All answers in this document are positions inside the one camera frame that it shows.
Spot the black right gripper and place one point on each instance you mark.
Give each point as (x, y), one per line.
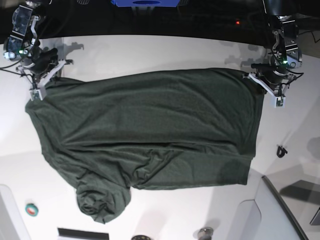
(40, 63)

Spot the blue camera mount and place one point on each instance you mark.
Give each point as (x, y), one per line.
(145, 3)

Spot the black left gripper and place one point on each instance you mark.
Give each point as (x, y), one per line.
(270, 77)

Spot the dark green t-shirt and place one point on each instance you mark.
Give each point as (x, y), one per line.
(162, 130)

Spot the white slotted vent plate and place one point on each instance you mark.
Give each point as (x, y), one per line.
(71, 234)

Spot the small black clip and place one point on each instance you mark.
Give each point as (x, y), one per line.
(281, 151)

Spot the green red tape roll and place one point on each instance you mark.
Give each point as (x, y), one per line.
(31, 209)

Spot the round metal knob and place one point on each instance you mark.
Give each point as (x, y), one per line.
(205, 233)

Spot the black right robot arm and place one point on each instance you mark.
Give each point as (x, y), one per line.
(23, 49)

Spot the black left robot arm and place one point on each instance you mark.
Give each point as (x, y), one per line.
(281, 34)

